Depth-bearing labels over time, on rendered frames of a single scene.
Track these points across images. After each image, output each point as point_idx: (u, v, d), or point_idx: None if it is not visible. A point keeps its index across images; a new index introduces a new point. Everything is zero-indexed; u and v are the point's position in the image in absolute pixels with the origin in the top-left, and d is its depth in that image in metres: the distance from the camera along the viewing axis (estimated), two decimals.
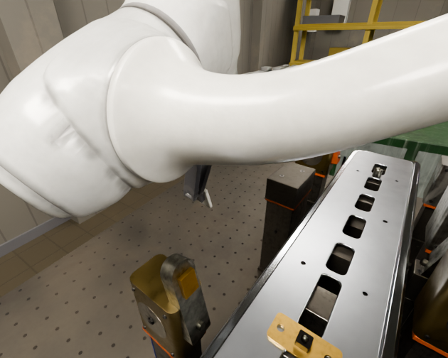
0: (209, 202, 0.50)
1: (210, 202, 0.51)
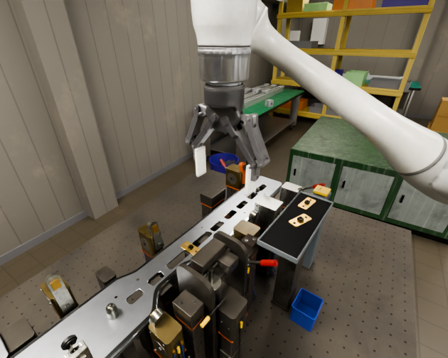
0: None
1: (253, 182, 0.52)
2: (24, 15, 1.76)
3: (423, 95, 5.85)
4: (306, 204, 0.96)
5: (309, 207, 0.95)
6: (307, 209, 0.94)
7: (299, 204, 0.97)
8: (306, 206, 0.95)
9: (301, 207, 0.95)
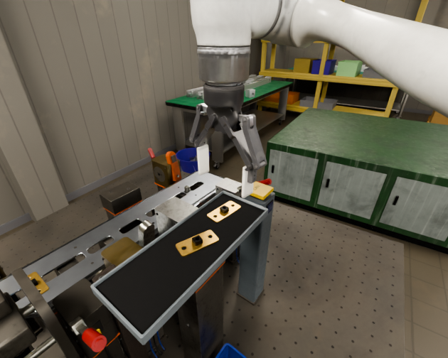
0: (253, 182, 0.50)
1: (252, 183, 0.51)
2: None
3: None
4: (222, 214, 0.58)
5: (225, 217, 0.57)
6: (220, 221, 0.56)
7: (209, 213, 0.58)
8: (221, 217, 0.57)
9: (211, 217, 0.57)
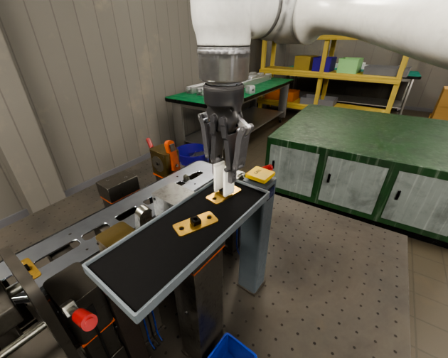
0: (234, 182, 0.55)
1: (232, 184, 0.55)
2: None
3: (423, 86, 5.44)
4: (221, 197, 0.55)
5: (225, 199, 0.55)
6: (220, 203, 0.53)
7: (208, 195, 0.56)
8: (220, 199, 0.54)
9: (210, 199, 0.54)
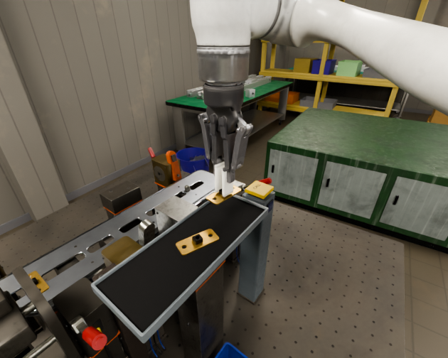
0: (232, 182, 0.55)
1: (232, 183, 0.56)
2: None
3: None
4: (221, 197, 0.55)
5: (225, 199, 0.55)
6: (220, 203, 0.53)
7: (208, 195, 0.56)
8: (220, 199, 0.54)
9: (210, 199, 0.54)
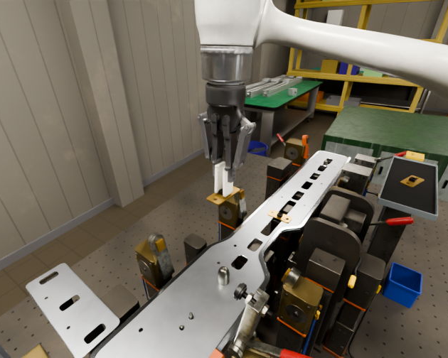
0: (232, 182, 0.55)
1: (231, 183, 0.56)
2: None
3: None
4: (222, 197, 0.55)
5: (226, 199, 0.54)
6: (221, 203, 0.53)
7: (208, 196, 0.55)
8: (221, 199, 0.54)
9: (211, 200, 0.54)
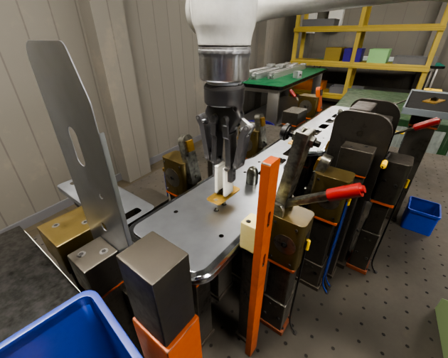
0: (232, 181, 0.55)
1: (231, 183, 0.56)
2: None
3: (443, 77, 5.77)
4: (222, 197, 0.55)
5: (227, 199, 0.55)
6: (222, 203, 0.53)
7: (209, 196, 0.55)
8: (222, 199, 0.54)
9: (212, 200, 0.54)
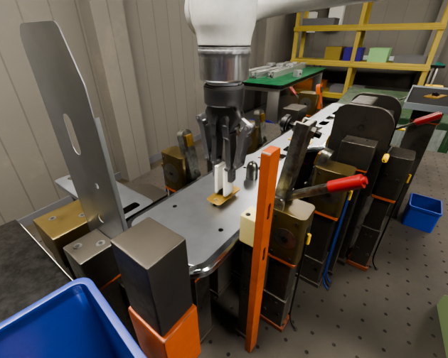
0: (232, 181, 0.55)
1: (231, 183, 0.56)
2: None
3: (444, 76, 5.76)
4: (222, 197, 0.55)
5: (227, 199, 0.55)
6: (222, 203, 0.53)
7: (209, 196, 0.55)
8: (222, 199, 0.54)
9: (212, 200, 0.54)
